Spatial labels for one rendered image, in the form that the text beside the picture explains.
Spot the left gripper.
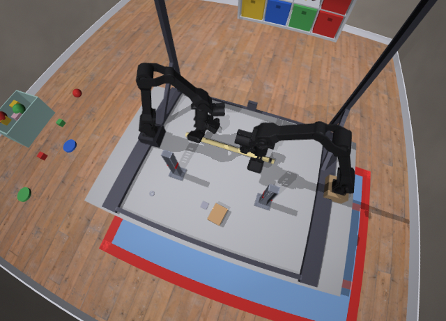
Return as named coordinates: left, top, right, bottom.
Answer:
left=247, top=147, right=267, bottom=173

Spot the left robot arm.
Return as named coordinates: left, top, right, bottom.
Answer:
left=234, top=121, right=355, bottom=196

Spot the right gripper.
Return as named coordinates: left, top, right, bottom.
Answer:
left=187, top=114, right=214, bottom=143

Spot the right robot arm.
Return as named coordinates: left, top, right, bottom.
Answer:
left=136, top=63, right=225, bottom=138

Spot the brown rectangular box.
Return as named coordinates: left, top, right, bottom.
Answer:
left=207, top=203, right=228, bottom=225

